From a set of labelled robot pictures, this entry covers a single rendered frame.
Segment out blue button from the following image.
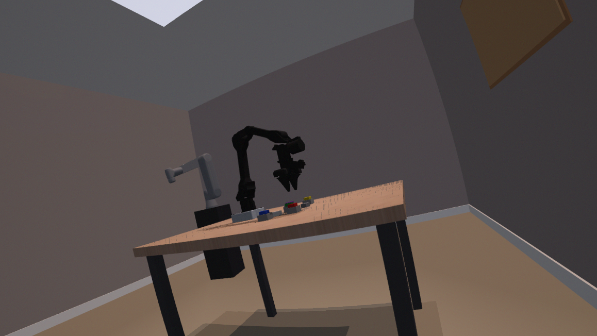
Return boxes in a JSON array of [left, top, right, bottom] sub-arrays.
[[257, 210, 274, 222]]

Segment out yellow button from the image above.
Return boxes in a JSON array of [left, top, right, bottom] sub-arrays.
[[302, 196, 314, 205]]

